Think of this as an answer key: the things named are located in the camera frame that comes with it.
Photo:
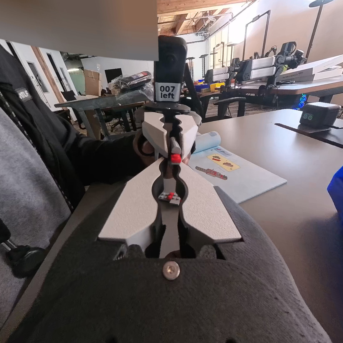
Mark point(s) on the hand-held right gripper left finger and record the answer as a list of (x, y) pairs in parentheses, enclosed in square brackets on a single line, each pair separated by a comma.
[(128, 211)]

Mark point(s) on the open cardboard box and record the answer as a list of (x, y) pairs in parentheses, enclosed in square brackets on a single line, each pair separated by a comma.
[(92, 83)]

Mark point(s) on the brown desk with black legs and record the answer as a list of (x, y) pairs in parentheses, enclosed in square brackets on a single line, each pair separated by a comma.
[(308, 87)]

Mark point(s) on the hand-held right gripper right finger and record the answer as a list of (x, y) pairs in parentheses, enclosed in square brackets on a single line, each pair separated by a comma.
[(211, 211)]

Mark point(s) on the pale blue instruction booklet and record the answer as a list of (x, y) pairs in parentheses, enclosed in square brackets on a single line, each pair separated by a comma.
[(254, 185)]

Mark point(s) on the person's left forearm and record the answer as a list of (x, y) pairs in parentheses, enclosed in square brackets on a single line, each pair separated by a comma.
[(107, 155)]

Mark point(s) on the long grey studded plate assembly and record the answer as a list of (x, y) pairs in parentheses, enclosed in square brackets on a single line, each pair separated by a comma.
[(167, 197)]

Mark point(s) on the plastic wrapped black bundle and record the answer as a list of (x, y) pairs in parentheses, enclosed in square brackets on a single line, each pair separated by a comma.
[(134, 80)]

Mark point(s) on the grey desk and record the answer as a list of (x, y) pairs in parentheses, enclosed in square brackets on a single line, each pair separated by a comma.
[(281, 147)]

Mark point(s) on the grey metal table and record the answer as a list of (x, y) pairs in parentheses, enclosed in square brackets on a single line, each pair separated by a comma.
[(93, 103)]

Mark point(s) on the grey red brick assembly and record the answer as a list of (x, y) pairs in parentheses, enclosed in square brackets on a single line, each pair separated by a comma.
[(175, 146)]

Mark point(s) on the white flat boxes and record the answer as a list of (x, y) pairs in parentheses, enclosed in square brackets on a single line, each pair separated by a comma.
[(313, 69)]

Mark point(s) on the yellow blue parts bins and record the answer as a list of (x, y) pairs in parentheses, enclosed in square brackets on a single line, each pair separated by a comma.
[(211, 86)]

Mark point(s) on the person's left hand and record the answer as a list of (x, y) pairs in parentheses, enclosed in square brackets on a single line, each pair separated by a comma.
[(146, 146)]

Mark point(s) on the black office chair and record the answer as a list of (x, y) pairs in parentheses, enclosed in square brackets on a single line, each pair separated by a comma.
[(229, 103), (69, 96)]

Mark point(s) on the row of disc-top stands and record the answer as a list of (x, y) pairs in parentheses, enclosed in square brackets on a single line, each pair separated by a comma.
[(319, 3)]

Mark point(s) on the black box device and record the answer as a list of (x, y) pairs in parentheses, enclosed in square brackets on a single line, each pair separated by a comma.
[(319, 114)]

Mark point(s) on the person's torso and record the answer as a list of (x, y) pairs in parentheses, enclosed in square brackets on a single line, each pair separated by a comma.
[(26, 174)]

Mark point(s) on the computer tower with coloured fans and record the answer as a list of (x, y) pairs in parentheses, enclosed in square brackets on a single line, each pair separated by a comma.
[(302, 99)]

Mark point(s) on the blue storage bin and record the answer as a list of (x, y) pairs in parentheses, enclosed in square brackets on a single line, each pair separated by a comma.
[(337, 187)]

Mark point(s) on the black monitor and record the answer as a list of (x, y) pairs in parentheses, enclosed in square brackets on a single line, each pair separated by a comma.
[(114, 76)]

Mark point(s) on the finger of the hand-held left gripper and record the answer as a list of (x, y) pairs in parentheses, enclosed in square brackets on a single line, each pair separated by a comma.
[(155, 131), (189, 131)]

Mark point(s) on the white black robot rig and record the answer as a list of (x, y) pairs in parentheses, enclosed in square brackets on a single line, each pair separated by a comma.
[(218, 75), (262, 65)]

